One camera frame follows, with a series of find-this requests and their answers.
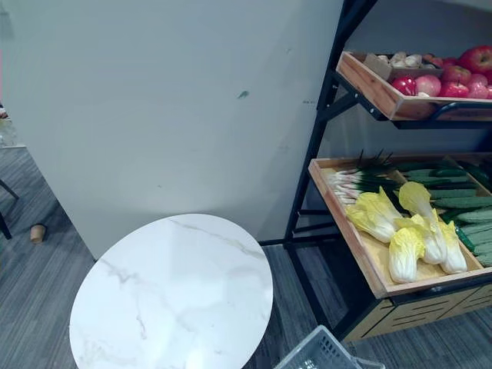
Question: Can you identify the wooden crate with vegetables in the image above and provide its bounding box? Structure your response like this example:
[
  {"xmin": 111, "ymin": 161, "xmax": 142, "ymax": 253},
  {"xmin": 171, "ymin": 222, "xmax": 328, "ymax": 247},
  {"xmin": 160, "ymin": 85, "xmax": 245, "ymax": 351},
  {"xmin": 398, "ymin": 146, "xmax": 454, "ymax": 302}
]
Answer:
[{"xmin": 308, "ymin": 152, "xmax": 492, "ymax": 301}]

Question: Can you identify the grey plastic shopping basket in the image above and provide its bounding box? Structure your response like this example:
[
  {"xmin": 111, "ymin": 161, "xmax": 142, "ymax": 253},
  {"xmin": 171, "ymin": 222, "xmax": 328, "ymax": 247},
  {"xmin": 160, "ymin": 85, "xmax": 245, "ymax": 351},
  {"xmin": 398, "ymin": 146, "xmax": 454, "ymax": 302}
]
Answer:
[{"xmin": 273, "ymin": 324, "xmax": 380, "ymax": 369}]

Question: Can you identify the black metal shelf rack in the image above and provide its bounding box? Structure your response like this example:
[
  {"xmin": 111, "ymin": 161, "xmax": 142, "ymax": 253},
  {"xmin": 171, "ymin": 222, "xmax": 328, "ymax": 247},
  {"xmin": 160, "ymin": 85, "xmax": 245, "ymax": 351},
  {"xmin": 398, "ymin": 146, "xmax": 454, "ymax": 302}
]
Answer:
[{"xmin": 258, "ymin": 0, "xmax": 492, "ymax": 344}]

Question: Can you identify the wooden crate with fruit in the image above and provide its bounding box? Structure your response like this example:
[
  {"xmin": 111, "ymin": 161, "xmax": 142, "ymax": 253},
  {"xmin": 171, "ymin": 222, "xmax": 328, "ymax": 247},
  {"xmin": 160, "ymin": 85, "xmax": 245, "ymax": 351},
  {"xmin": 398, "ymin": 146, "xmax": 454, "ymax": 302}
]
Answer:
[{"xmin": 336, "ymin": 50, "xmax": 492, "ymax": 122}]

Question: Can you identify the pink red apple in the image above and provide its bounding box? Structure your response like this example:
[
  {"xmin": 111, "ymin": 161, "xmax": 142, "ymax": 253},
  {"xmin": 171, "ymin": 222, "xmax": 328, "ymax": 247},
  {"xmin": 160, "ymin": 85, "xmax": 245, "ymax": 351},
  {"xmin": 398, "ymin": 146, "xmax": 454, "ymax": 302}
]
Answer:
[{"xmin": 466, "ymin": 73, "xmax": 492, "ymax": 100}]

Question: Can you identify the black chair leg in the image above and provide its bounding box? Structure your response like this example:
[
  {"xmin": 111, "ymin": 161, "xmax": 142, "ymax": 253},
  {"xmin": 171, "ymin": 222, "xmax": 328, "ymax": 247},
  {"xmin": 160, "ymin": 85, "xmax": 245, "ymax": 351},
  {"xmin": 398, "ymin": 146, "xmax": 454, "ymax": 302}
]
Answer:
[{"xmin": 0, "ymin": 178, "xmax": 21, "ymax": 241}]

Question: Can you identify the brown paper cup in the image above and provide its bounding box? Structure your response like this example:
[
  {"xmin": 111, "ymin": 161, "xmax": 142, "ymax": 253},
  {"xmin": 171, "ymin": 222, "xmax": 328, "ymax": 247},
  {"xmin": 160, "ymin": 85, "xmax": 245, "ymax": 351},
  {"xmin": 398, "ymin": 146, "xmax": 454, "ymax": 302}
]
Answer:
[{"xmin": 30, "ymin": 223, "xmax": 48, "ymax": 245}]

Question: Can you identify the yellow napa cabbage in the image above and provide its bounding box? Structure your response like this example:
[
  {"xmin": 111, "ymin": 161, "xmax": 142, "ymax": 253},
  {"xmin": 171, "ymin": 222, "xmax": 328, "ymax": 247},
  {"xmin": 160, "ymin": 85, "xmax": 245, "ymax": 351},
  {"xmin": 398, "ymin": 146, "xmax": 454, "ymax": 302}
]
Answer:
[
  {"xmin": 345, "ymin": 186, "xmax": 405, "ymax": 244},
  {"xmin": 387, "ymin": 226, "xmax": 426, "ymax": 285},
  {"xmin": 437, "ymin": 220, "xmax": 469, "ymax": 275},
  {"xmin": 397, "ymin": 181, "xmax": 449, "ymax": 266}
]

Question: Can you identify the bunch of green scallions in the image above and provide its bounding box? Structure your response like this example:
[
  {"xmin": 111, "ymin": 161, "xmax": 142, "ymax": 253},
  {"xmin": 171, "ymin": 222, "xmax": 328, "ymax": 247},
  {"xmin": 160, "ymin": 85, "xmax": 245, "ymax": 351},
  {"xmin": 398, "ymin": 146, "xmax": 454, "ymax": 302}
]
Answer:
[{"xmin": 326, "ymin": 149, "xmax": 405, "ymax": 205}]

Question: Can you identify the dark green cucumber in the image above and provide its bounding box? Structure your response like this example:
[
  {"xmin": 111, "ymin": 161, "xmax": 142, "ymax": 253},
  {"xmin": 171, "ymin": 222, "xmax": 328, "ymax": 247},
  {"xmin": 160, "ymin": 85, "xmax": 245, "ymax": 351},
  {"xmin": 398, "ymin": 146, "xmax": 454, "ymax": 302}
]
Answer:
[
  {"xmin": 404, "ymin": 168, "xmax": 462, "ymax": 179},
  {"xmin": 411, "ymin": 175, "xmax": 471, "ymax": 185}
]

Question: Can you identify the pale pink apple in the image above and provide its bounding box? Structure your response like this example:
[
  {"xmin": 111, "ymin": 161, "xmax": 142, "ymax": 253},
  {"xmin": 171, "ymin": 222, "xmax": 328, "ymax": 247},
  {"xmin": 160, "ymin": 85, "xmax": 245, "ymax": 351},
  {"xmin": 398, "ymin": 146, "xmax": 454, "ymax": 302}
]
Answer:
[{"xmin": 414, "ymin": 74, "xmax": 443, "ymax": 98}]

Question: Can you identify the large red apple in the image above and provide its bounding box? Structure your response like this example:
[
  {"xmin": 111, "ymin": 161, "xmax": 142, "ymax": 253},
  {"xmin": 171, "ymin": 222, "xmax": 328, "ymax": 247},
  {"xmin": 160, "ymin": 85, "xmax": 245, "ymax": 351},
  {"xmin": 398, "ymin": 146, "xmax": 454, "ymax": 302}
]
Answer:
[{"xmin": 457, "ymin": 45, "xmax": 492, "ymax": 76}]

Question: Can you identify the slotted wooden base panel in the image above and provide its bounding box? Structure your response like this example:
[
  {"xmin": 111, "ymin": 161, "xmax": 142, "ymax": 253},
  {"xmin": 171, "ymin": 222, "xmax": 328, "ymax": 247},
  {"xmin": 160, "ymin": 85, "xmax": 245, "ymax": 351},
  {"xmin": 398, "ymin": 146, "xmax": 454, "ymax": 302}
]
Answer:
[{"xmin": 341, "ymin": 282, "xmax": 492, "ymax": 344}]

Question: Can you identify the round white marble table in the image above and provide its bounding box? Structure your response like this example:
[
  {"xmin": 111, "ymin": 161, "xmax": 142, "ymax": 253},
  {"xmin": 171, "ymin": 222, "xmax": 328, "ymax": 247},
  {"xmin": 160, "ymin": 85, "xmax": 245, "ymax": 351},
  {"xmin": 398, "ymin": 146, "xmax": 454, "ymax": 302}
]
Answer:
[{"xmin": 68, "ymin": 213, "xmax": 274, "ymax": 369}]

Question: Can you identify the shiny dark red apple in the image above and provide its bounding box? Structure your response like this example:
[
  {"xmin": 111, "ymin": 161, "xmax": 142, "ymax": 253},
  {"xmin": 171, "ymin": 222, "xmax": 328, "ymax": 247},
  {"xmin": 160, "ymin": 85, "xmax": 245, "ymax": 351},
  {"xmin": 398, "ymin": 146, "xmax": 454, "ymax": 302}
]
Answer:
[{"xmin": 391, "ymin": 75, "xmax": 419, "ymax": 97}]

